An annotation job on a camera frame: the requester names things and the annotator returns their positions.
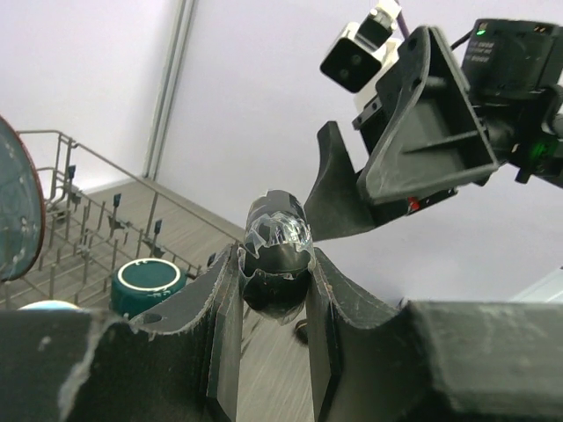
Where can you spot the light blue mug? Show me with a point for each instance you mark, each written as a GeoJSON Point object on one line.
{"type": "Point", "coordinates": [50, 305]}

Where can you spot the dark green mug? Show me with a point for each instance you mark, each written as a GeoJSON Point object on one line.
{"type": "Point", "coordinates": [143, 283]}

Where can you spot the black earbud charging case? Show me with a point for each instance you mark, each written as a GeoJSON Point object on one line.
{"type": "Point", "coordinates": [276, 258]}

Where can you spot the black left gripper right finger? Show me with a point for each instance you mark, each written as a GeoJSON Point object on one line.
{"type": "Point", "coordinates": [430, 361]}

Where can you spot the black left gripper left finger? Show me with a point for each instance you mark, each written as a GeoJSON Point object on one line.
{"type": "Point", "coordinates": [178, 361]}

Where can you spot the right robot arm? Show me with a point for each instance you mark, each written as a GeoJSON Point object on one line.
{"type": "Point", "coordinates": [512, 68]}

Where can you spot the black earbud right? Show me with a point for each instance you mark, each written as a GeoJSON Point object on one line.
{"type": "Point", "coordinates": [300, 331]}

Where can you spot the dark teal plate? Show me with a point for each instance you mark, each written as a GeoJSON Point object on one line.
{"type": "Point", "coordinates": [23, 210]}

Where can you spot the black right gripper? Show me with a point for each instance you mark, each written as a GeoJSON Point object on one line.
{"type": "Point", "coordinates": [422, 135]}

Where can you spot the grey wire dish rack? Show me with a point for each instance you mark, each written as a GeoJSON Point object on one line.
{"type": "Point", "coordinates": [101, 216]}

